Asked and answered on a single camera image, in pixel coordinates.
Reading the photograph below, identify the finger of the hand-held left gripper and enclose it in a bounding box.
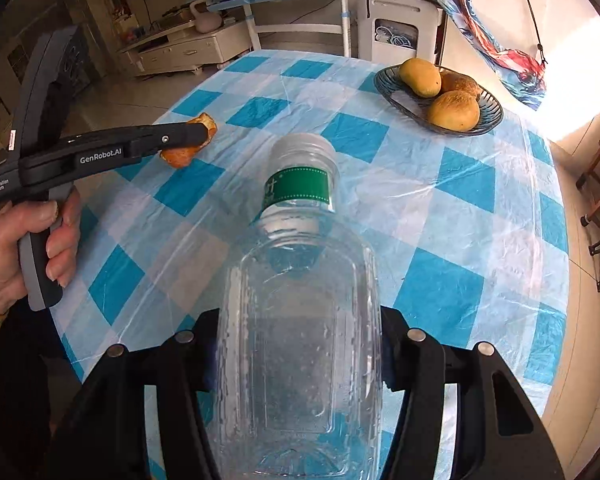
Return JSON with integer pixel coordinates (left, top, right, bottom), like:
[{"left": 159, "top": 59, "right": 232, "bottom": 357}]
[{"left": 127, "top": 121, "right": 212, "bottom": 158}]

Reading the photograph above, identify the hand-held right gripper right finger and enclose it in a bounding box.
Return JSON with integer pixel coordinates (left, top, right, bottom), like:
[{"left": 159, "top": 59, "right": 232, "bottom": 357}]
[{"left": 380, "top": 305, "right": 567, "bottom": 480}]

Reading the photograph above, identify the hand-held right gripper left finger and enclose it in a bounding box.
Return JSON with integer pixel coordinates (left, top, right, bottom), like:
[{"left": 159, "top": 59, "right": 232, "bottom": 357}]
[{"left": 44, "top": 309, "right": 221, "bottom": 480}]

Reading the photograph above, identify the orange peel piece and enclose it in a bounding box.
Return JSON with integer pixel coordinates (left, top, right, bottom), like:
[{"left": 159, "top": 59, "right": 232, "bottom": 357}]
[{"left": 160, "top": 112, "right": 218, "bottom": 170}]

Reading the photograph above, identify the clear plastic bottle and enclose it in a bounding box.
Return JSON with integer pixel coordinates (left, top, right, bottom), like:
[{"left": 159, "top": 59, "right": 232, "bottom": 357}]
[{"left": 215, "top": 133, "right": 383, "bottom": 480}]

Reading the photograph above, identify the person's left hand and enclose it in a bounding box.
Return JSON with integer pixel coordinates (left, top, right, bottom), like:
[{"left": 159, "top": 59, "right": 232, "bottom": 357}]
[{"left": 0, "top": 195, "right": 83, "bottom": 313}]

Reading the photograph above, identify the cream TV cabinet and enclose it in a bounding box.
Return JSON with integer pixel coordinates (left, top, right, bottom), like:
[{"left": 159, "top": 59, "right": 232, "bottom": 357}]
[{"left": 117, "top": 20, "right": 253, "bottom": 77}]

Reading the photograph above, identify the pink kettlebell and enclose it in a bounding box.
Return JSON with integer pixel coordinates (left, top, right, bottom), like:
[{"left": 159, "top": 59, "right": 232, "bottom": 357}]
[{"left": 189, "top": 1, "right": 224, "bottom": 33}]

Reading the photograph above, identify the blue checked tablecloth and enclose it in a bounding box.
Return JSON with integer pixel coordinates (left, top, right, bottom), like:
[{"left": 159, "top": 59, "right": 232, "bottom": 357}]
[{"left": 47, "top": 50, "right": 571, "bottom": 480}]

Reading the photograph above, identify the dark fruit bowl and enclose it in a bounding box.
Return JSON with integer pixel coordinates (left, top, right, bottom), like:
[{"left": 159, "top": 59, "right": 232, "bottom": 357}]
[{"left": 374, "top": 64, "right": 504, "bottom": 137}]

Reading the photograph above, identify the smooth yellow mango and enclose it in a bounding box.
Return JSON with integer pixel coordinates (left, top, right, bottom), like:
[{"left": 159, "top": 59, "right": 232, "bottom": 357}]
[{"left": 398, "top": 58, "right": 442, "bottom": 99}]

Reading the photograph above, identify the speckled yellow mango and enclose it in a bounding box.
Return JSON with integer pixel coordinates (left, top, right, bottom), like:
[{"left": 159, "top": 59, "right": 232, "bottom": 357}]
[{"left": 426, "top": 90, "right": 481, "bottom": 132}]

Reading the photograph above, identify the brown mottled mango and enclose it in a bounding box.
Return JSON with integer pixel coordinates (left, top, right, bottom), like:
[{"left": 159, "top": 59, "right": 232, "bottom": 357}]
[{"left": 439, "top": 71, "right": 482, "bottom": 100}]

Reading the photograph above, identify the colourful hanging bag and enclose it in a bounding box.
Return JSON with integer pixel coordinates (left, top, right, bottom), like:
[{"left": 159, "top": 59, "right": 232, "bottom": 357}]
[{"left": 422, "top": 0, "right": 548, "bottom": 111}]

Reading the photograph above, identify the black hanging cord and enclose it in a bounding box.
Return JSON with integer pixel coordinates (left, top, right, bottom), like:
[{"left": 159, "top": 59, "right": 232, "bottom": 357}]
[{"left": 510, "top": 0, "right": 548, "bottom": 66}]

